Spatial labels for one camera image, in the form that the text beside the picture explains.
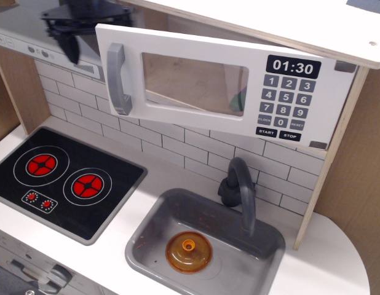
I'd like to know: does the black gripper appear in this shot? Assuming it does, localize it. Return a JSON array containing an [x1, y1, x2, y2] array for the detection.
[[41, 0, 133, 64]]

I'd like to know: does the grey microwave door handle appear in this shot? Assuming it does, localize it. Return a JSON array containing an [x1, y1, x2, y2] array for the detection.
[[106, 43, 132, 116]]

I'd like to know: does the white toy microwave door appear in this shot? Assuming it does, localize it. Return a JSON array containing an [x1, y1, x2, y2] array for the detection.
[[96, 24, 357, 149]]

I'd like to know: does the green object inside microwave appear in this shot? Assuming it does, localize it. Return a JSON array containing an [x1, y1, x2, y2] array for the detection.
[[229, 87, 247, 112]]

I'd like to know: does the black toy stovetop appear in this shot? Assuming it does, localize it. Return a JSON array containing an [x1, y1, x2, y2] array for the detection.
[[0, 127, 147, 245]]

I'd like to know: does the dark grey toy faucet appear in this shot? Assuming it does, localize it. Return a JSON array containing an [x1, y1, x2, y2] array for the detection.
[[218, 157, 256, 235]]

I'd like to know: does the grey toy sink basin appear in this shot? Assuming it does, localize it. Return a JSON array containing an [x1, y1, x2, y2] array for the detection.
[[125, 189, 285, 294]]

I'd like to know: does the orange transparent pot lid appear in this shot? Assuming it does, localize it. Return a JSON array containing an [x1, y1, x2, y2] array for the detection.
[[165, 231, 213, 274]]

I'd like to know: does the grey oven door handle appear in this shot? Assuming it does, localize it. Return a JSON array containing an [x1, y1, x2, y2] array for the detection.
[[8, 259, 73, 294]]

